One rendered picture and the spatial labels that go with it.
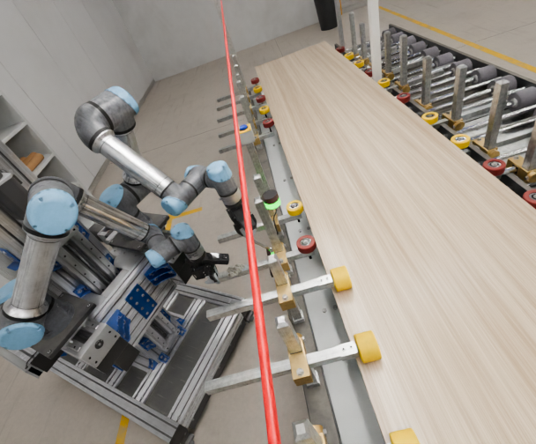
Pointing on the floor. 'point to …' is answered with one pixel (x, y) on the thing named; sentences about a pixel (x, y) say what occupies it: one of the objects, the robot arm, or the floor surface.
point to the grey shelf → (24, 138)
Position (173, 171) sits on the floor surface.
